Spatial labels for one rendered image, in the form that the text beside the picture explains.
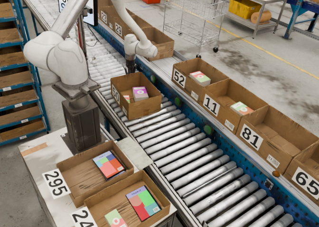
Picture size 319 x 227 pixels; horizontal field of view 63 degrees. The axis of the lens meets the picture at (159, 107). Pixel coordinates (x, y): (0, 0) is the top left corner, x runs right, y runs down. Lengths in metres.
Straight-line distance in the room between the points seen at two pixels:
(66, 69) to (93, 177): 0.68
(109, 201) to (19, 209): 1.19
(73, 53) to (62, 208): 0.86
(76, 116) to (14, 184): 1.32
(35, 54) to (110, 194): 0.90
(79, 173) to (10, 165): 1.33
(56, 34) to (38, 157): 0.80
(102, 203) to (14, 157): 1.61
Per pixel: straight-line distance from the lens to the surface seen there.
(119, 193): 1.64
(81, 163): 1.80
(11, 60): 2.58
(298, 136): 1.96
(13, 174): 2.90
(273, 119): 2.03
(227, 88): 2.23
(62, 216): 1.62
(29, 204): 2.64
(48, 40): 1.65
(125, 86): 2.37
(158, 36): 2.92
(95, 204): 1.61
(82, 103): 1.68
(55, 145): 1.96
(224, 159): 1.91
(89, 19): 2.41
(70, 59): 1.48
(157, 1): 7.43
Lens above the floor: 2.12
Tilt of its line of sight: 38 degrees down
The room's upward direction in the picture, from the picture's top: 5 degrees clockwise
